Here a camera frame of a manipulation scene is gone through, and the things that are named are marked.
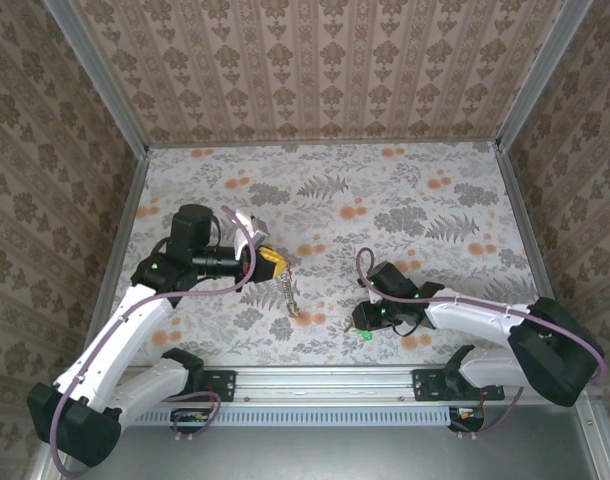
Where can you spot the grey metal panel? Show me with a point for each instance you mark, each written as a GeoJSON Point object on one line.
{"type": "Point", "coordinates": [310, 455]}

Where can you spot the aluminium frame post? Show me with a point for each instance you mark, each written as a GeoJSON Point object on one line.
{"type": "Point", "coordinates": [540, 75]}
{"type": "Point", "coordinates": [95, 75]}

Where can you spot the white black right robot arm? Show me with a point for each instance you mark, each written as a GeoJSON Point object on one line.
{"type": "Point", "coordinates": [475, 317]}

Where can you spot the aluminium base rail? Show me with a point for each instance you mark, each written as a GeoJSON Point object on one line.
{"type": "Point", "coordinates": [325, 382]}

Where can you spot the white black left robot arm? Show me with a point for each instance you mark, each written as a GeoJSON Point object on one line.
{"type": "Point", "coordinates": [115, 345]}

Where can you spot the green plastic key tag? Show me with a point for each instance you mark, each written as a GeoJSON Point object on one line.
{"type": "Point", "coordinates": [366, 336]}

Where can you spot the aluminium side rail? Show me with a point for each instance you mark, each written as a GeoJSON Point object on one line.
{"type": "Point", "coordinates": [515, 190]}
{"type": "Point", "coordinates": [130, 210]}

